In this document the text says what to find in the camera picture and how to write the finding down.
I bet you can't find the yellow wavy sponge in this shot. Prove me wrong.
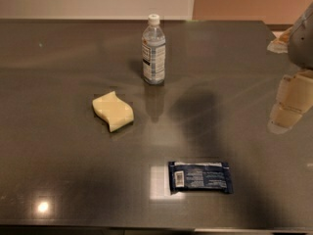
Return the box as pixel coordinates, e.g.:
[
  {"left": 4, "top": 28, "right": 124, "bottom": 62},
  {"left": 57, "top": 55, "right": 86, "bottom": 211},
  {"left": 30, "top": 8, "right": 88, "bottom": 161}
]
[{"left": 92, "top": 91, "right": 134, "bottom": 132}]

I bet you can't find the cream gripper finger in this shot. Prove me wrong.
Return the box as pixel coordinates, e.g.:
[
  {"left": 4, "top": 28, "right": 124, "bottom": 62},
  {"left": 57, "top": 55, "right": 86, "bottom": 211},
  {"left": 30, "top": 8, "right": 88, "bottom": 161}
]
[
  {"left": 268, "top": 70, "right": 313, "bottom": 134},
  {"left": 267, "top": 28, "right": 291, "bottom": 54}
]

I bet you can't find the dark blue snack packet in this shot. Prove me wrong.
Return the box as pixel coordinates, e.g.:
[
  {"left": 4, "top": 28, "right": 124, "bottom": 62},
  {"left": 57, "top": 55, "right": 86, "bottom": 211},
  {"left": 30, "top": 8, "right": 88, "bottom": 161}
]
[{"left": 168, "top": 162, "right": 234, "bottom": 194}]

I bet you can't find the clear plastic water bottle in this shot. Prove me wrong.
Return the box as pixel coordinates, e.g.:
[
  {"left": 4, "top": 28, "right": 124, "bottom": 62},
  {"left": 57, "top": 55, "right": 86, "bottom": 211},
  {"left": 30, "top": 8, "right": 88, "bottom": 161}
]
[{"left": 142, "top": 14, "right": 166, "bottom": 85}]

